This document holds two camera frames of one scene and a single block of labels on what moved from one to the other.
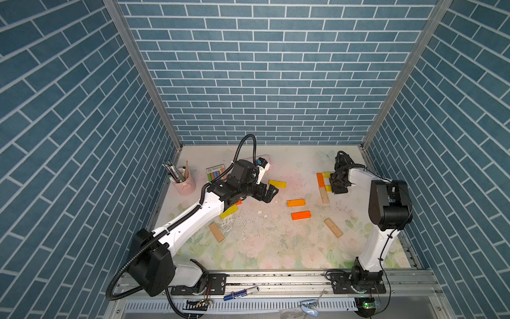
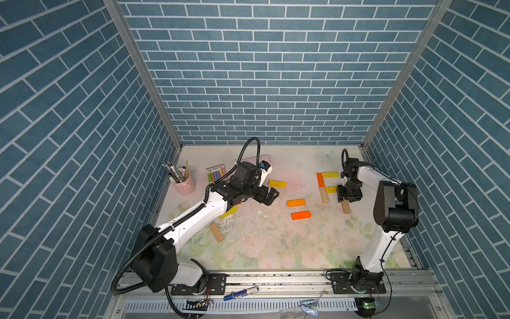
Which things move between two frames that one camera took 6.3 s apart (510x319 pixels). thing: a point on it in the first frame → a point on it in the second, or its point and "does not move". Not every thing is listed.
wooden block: x=324 y=195 does not move
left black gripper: x=267 y=197 does not move
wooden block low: x=334 y=228 → x=346 y=207
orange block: x=321 y=180 does not move
